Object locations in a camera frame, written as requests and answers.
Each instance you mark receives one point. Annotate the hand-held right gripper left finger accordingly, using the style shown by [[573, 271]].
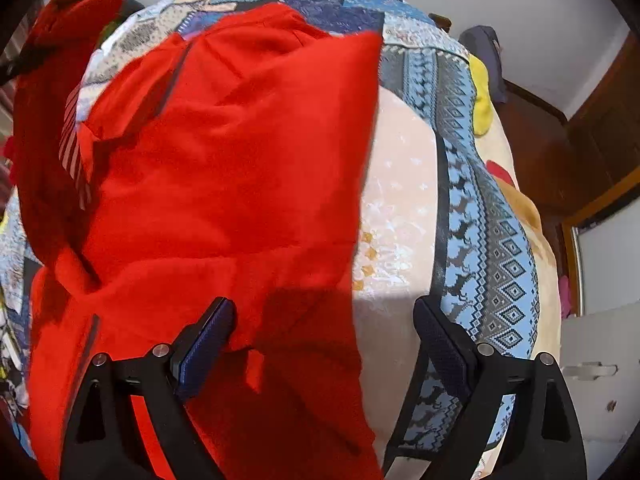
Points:
[[205, 345]]

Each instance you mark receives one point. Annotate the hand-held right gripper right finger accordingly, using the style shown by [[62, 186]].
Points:
[[440, 345]]

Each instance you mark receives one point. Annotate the red zip jacket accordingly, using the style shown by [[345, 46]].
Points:
[[200, 160]]

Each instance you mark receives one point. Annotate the blue patchwork quilt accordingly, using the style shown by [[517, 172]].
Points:
[[410, 185]]

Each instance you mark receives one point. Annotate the white cabinet with stickers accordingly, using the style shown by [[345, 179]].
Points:
[[600, 375]]

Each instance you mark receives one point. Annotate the wooden door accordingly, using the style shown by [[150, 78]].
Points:
[[600, 130]]

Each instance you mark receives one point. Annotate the grey backpack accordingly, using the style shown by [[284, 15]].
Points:
[[487, 60]]

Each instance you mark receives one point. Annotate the dark wooden bed post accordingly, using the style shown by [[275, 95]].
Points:
[[442, 21]]

